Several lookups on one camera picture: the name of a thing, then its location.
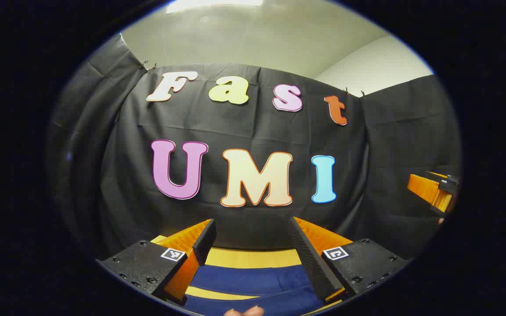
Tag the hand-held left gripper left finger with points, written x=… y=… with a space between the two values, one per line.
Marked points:
x=204 y=243

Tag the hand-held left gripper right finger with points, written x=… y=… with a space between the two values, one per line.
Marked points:
x=308 y=259

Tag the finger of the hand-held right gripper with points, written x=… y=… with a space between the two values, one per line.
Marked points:
x=428 y=188

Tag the blue denim jeans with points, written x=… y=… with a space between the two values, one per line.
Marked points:
x=253 y=281

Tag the black backdrop cloth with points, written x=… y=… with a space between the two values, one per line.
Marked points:
x=244 y=127

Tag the ceiling light panel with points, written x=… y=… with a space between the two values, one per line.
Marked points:
x=213 y=4

